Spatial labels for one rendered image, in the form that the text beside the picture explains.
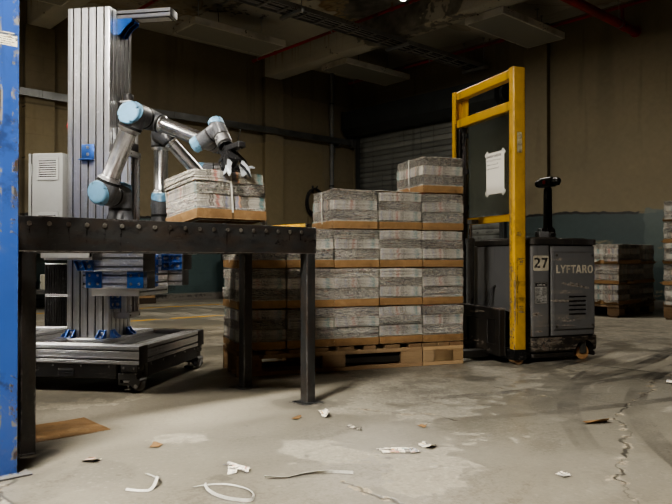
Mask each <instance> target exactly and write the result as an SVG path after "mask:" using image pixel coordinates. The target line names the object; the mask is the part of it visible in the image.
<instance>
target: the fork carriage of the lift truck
mask: <svg viewBox="0 0 672 504"><path fill-rule="evenodd" d="M459 305H464V306H463V307H464V308H463V309H464V314H463V316H462V317H463V326H462V327H463V332H462V333H463V340H459V341H463V345H466V346H467V349H472V348H481V349H485V350H487V354H491V355H496V356H506V308H500V307H491V306H482V305H474V304H465V303H460V304H459Z"/></svg>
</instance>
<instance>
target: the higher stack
mask: <svg viewBox="0 0 672 504"><path fill-rule="evenodd" d="M462 160H463V159H459V158H445V157H419V158H416V159H413V160H410V161H409V160H408V161H407V162H403V163H401V164H398V166H397V168H398V169H397V170H398V171H397V178H396V179H397V191H399V190H403V189H408V188H412V187H417V186H421V185H435V186H460V187H463V186H462V185H463V184H464V183H463V177H464V176H462V175H463V174H462V172H463V171H462V169H463V168H462V166H463V164H462V163H463V162H462ZM418 194H421V209H420V210H421V222H422V223H463V212H464V210H463V205H464V204H463V196H462V195H459V194H463V193H435V192H421V193H418ZM416 231H421V236H422V237H421V246H420V247H421V250H422V255H423V256H422V260H423V265H424V260H463V250H462V249H463V247H462V246H463V240H462V238H461V237H462V232H455V231H461V230H416ZM418 268H420V269H422V286H421V287H422V290H421V291H422V296H421V297H456V296H462V295H463V287H462V286H463V277H462V276H463V272H462V271H463V269H462V268H459V267H418ZM459 304H460V303H453V304H421V305H419V306H421V315H422V317H421V318H422V321H421V322H422V326H421V328H422V332H421V333H422V335H436V334H460V333H462V332H463V327H462V326H463V317H462V316H463V314H464V309H463V308H464V307H463V306H464V305H459ZM417 343H421V347H422V366H428V365H444V364H460V363H463V341H459V340H457V341H436V342H417Z"/></svg>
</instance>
